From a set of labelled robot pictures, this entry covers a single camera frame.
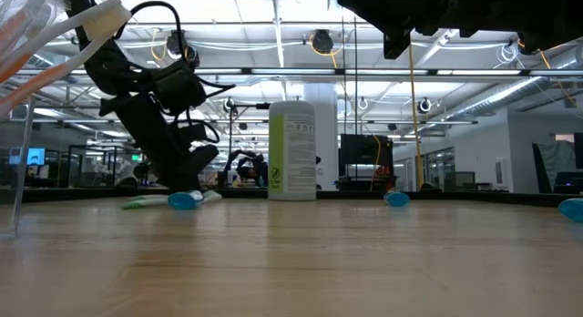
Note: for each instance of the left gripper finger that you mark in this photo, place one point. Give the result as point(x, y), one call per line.
point(200, 160)
point(170, 181)

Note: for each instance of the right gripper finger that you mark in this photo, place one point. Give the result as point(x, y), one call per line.
point(378, 7)

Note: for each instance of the orange white toothbrush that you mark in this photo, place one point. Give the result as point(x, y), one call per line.
point(107, 18)
point(16, 27)
point(50, 31)

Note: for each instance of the small black ceiling reel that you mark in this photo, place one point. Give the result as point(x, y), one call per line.
point(424, 105)
point(229, 106)

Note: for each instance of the long ceiling light strip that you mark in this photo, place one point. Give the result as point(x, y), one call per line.
point(291, 71)

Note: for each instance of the blue lit monitor screen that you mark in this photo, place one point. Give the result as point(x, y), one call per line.
point(34, 156)

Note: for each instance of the black monitor cart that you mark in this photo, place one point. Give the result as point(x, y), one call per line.
point(364, 148)

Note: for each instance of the black background robot arm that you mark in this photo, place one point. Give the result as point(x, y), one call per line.
point(250, 164)

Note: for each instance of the black metal table frame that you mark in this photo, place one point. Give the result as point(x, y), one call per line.
point(478, 196)

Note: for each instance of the white round pillar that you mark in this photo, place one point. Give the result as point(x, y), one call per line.
point(325, 139)

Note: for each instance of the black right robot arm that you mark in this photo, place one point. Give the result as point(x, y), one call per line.
point(537, 12)

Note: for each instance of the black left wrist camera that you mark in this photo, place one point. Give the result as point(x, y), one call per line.
point(177, 87)

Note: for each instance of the white green wipes canister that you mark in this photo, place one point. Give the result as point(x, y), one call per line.
point(296, 153)

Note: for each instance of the clear acrylic organizer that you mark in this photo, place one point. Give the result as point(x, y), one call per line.
point(23, 171)

